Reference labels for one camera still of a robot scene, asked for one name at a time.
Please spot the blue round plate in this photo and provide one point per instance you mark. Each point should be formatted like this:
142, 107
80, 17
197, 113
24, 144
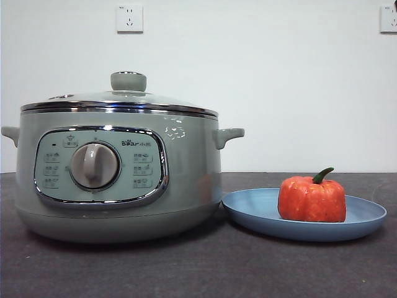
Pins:
248, 208

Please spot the grey-green electric steamer pot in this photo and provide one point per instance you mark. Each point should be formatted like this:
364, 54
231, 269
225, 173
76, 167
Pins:
186, 174

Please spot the glass lid with grey knob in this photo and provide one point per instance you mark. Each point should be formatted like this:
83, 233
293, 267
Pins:
124, 101

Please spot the white wall socket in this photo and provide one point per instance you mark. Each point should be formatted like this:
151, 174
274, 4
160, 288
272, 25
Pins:
389, 18
129, 18

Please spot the orange pumpkin with green stem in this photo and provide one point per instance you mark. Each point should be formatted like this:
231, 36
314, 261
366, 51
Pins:
310, 201

